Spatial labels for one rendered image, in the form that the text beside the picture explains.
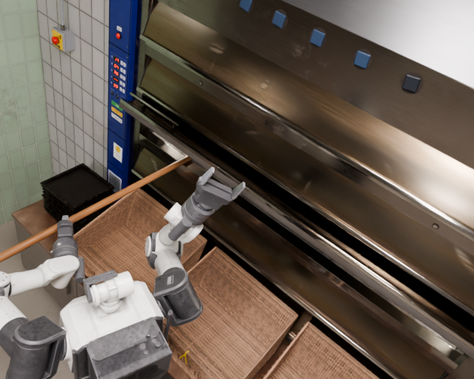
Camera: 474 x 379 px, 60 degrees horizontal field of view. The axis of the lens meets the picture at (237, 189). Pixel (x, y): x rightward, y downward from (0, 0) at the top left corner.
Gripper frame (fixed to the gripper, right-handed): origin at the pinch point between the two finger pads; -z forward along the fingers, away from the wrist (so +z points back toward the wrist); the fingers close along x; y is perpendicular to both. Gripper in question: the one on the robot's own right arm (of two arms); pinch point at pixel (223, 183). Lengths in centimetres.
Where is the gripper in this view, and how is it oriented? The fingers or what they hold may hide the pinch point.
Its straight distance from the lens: 120.7
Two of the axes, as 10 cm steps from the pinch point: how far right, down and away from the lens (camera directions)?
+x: -8.2, -3.9, -4.2
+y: 0.1, -7.4, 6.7
